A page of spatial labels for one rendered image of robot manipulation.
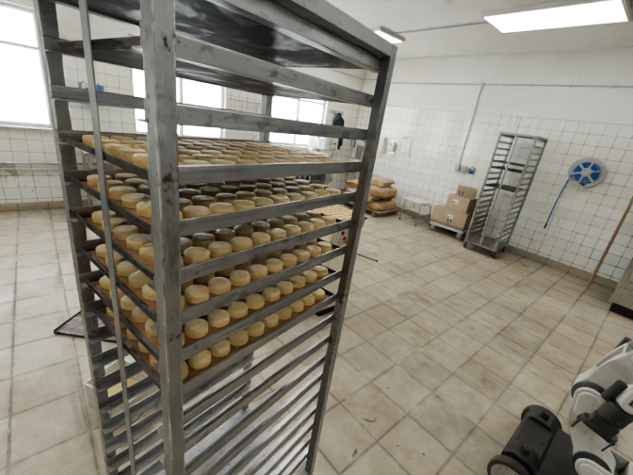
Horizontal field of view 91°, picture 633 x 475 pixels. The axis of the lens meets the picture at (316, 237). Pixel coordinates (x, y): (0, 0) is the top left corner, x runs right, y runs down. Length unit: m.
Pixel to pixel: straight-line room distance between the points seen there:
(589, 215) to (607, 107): 1.44
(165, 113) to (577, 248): 5.80
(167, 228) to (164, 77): 0.21
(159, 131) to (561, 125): 5.77
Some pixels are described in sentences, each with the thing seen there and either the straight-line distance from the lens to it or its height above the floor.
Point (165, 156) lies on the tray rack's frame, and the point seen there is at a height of 1.54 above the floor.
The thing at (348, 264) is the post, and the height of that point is 1.19.
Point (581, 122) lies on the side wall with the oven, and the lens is 5.94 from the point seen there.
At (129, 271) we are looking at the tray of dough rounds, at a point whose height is 1.24.
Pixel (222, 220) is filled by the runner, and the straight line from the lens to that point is 0.61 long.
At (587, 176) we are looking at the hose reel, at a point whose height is 1.39.
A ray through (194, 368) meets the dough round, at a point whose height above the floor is 1.04.
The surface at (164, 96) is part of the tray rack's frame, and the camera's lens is 0.49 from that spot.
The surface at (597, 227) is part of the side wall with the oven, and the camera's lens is 5.90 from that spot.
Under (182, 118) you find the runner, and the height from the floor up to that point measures 1.59.
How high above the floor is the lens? 1.61
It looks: 21 degrees down
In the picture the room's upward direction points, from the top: 8 degrees clockwise
